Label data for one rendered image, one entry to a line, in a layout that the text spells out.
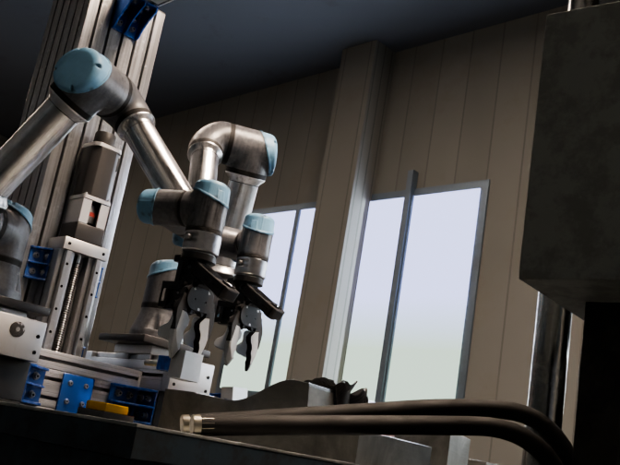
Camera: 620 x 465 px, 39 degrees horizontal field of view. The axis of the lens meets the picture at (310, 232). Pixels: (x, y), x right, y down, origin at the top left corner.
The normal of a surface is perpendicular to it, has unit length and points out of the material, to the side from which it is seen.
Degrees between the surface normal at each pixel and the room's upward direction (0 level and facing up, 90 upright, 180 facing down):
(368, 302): 90
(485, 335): 90
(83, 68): 84
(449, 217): 90
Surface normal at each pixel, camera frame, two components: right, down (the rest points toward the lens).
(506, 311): -0.69, -0.29
